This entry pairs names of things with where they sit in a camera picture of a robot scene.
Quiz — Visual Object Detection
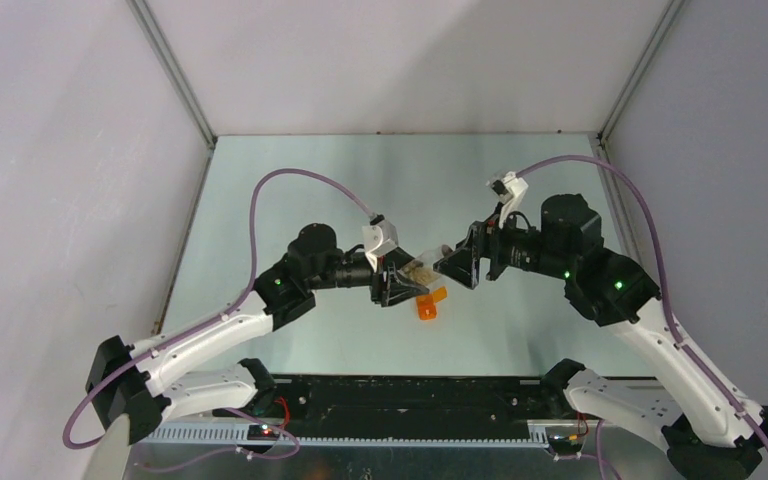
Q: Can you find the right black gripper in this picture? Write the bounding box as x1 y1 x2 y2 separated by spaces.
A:
433 201 574 290

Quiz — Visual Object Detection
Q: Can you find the orange pill organizer box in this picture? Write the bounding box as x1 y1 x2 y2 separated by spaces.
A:
415 286 448 321

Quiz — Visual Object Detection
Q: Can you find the circuit board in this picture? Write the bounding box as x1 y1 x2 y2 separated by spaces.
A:
246 424 282 444
547 433 587 458

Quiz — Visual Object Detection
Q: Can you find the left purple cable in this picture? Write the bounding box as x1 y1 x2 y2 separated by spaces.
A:
62 168 379 450

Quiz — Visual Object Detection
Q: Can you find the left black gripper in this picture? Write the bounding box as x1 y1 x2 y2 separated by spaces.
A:
308 247 428 307

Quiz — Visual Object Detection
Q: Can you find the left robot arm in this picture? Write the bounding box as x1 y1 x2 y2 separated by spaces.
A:
86 223 429 444

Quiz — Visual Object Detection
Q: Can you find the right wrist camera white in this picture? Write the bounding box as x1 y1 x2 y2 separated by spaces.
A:
486 171 529 228

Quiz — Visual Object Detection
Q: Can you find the amber glass pill bottle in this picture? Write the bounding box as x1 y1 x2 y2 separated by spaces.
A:
400 244 453 287

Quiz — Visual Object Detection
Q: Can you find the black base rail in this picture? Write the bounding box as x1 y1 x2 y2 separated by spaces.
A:
241 374 581 441

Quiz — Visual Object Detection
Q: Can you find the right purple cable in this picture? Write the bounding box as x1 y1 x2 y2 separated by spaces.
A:
516 154 768 480

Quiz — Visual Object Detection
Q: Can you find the left circuit board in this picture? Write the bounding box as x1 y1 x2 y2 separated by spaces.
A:
246 424 282 444

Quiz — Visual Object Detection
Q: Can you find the right circuit board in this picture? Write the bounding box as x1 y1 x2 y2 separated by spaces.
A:
547 433 587 458

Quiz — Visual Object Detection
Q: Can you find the purple cable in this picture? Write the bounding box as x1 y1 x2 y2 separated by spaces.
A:
62 168 379 450
516 154 768 480

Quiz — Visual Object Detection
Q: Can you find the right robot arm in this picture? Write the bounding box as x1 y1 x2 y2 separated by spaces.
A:
434 194 768 479

